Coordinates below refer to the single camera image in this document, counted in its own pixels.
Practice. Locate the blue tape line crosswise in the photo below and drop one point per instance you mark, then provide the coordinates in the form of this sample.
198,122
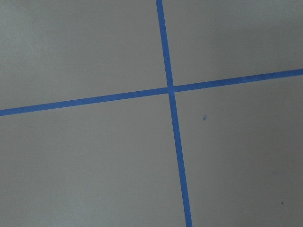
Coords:
150,92

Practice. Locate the blue tape line lengthwise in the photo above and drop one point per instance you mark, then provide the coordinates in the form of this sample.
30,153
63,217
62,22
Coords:
174,113

